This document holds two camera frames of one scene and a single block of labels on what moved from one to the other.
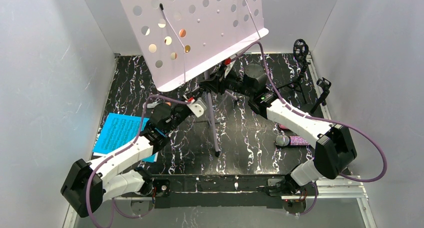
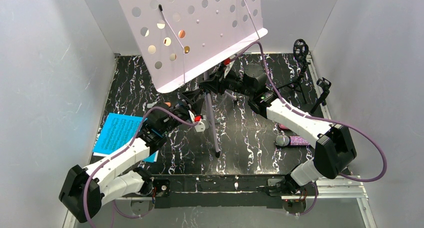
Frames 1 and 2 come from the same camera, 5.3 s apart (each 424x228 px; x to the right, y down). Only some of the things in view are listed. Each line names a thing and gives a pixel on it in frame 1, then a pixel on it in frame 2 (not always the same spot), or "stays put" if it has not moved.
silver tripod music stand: [184, 31] stays put
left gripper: [185, 107] to [185, 103]
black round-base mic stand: [324, 86] stays put
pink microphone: [283, 127] stays put
